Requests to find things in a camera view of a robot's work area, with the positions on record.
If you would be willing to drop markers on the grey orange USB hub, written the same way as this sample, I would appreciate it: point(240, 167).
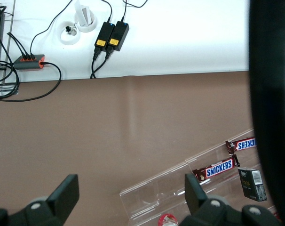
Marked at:
point(28, 63)

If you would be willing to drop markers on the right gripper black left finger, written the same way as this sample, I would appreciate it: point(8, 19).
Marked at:
point(62, 193)

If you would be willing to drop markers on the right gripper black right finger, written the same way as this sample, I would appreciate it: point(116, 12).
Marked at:
point(194, 193)

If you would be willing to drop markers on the red can white lid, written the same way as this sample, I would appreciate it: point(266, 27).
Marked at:
point(168, 220)

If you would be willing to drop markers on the black power adapter yellow label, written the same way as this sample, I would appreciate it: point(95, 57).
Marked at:
point(104, 35)
point(119, 35)

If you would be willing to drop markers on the clear acrylic stepped display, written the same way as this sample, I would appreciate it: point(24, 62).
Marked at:
point(168, 188)

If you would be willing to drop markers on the Snickers bar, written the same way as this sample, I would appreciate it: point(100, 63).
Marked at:
point(243, 144)
point(217, 167)

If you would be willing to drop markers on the silver metal bracket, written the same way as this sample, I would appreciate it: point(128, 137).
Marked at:
point(6, 89)

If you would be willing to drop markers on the small black box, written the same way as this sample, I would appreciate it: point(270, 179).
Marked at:
point(251, 184)

